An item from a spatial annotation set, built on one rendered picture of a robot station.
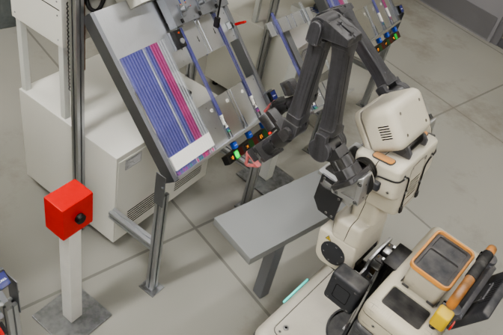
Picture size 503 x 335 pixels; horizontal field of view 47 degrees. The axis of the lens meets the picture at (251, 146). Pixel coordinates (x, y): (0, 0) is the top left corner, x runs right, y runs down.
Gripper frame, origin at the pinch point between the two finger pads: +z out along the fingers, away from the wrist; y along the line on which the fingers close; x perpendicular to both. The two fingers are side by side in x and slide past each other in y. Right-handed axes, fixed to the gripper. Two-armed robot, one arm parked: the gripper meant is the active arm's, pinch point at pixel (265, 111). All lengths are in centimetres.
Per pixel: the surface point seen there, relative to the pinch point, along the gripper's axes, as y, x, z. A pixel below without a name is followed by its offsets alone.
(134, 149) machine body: 43, -11, 41
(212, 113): 19.2, -10.5, 10.6
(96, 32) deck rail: 54, -60, 10
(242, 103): 0.3, -6.8, 10.1
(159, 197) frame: 58, 8, 20
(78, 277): 89, 22, 52
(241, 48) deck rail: -14.0, -28.6, 9.1
